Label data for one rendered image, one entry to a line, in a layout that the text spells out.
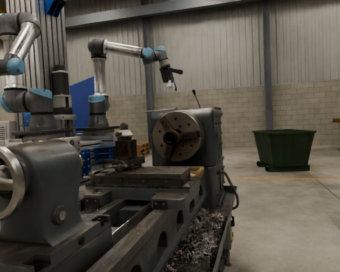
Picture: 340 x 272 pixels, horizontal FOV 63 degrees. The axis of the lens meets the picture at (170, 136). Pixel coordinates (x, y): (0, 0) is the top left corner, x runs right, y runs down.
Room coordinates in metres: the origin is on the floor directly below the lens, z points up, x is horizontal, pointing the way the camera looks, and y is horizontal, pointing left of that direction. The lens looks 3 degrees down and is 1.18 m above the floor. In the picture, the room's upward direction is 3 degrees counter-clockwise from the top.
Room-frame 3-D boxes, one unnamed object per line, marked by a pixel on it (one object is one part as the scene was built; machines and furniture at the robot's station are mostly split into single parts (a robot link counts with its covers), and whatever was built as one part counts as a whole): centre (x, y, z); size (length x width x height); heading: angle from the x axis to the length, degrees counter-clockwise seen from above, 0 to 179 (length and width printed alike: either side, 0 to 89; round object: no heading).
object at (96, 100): (2.02, 0.51, 1.33); 0.13 x 0.12 x 0.14; 2
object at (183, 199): (1.16, 0.14, 0.90); 0.47 x 0.30 x 0.06; 73
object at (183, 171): (1.21, 0.14, 0.95); 0.43 x 0.17 x 0.05; 73
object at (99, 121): (2.01, 0.51, 1.21); 0.15 x 0.15 x 0.10
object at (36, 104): (1.56, 0.71, 1.33); 0.13 x 0.12 x 0.14; 88
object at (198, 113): (2.17, -0.15, 1.06); 0.59 x 0.48 x 0.39; 163
